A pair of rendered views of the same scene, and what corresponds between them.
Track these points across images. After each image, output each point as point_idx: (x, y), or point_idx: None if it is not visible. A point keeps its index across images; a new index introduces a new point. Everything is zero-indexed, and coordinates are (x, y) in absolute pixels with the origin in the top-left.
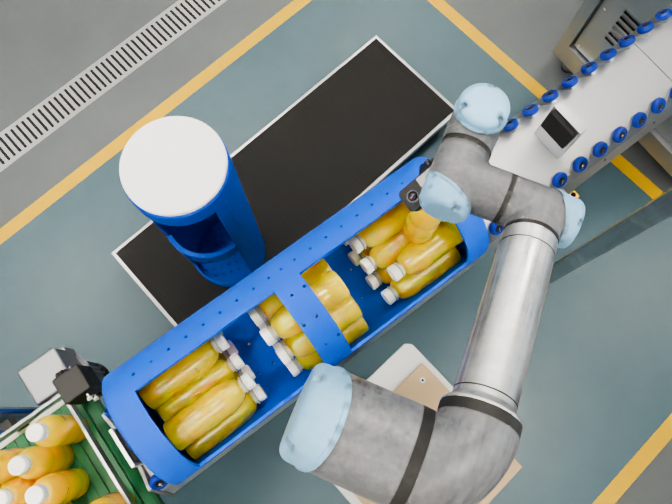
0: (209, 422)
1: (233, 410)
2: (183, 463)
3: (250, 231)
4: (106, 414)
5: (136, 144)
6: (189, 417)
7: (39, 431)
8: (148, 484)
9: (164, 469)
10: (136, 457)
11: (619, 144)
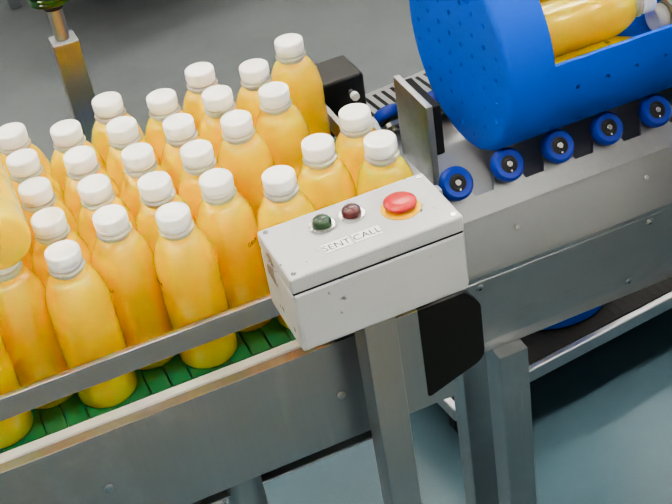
0: (577, 12)
1: (617, 12)
2: (536, 14)
3: None
4: (379, 109)
5: None
6: (545, 2)
7: (295, 39)
8: (437, 185)
9: (507, 7)
10: (434, 102)
11: None
